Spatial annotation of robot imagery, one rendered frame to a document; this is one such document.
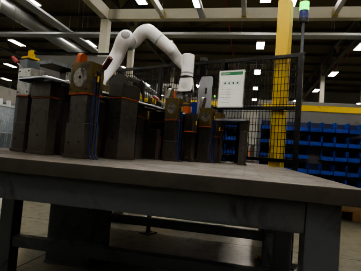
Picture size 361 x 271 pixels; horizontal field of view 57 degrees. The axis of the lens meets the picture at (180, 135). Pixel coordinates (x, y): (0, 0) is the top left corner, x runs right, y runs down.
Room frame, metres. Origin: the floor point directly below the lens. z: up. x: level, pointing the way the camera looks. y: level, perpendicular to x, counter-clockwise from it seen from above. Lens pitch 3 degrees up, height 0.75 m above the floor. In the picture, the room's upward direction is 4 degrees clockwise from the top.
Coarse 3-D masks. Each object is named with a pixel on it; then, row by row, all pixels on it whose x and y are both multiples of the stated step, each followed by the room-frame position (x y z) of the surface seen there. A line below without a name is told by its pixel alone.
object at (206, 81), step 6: (204, 78) 2.50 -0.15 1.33; (210, 78) 2.47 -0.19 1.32; (204, 84) 2.49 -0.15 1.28; (210, 84) 2.47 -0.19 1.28; (198, 90) 2.51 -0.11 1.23; (204, 90) 2.49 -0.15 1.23; (210, 90) 2.47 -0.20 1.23; (198, 96) 2.52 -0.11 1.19; (204, 96) 2.49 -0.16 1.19; (210, 96) 2.46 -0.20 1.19; (198, 102) 2.51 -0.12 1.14; (210, 102) 2.46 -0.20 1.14; (198, 108) 2.51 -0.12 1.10
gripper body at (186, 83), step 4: (184, 76) 2.23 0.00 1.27; (188, 76) 2.23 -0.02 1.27; (180, 80) 2.26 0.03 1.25; (184, 80) 2.24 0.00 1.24; (188, 80) 2.23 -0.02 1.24; (192, 80) 2.24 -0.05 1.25; (180, 84) 2.26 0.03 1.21; (184, 84) 2.24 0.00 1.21; (188, 84) 2.23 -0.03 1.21; (192, 84) 2.24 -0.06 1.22; (180, 88) 2.26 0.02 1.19; (184, 88) 2.24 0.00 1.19; (188, 88) 2.23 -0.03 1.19; (192, 88) 2.26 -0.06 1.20
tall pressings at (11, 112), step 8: (0, 104) 10.68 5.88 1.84; (8, 104) 11.14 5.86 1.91; (0, 112) 10.64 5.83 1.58; (8, 112) 11.11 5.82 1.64; (0, 120) 10.61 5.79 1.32; (8, 120) 11.07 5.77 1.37; (0, 128) 10.60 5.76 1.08; (8, 128) 11.05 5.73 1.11; (0, 136) 10.76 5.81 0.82; (8, 136) 11.18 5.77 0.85; (0, 144) 10.86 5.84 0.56; (8, 144) 11.15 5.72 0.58
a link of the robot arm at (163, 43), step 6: (162, 36) 2.23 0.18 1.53; (156, 42) 2.24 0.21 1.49; (162, 42) 2.22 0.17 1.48; (168, 42) 2.23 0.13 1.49; (162, 48) 2.24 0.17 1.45; (168, 48) 2.23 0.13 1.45; (174, 48) 2.23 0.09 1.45; (168, 54) 2.26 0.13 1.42; (174, 54) 2.27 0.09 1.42; (180, 54) 2.33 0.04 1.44; (174, 60) 2.32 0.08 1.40; (180, 60) 2.34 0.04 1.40; (180, 66) 2.34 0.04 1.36
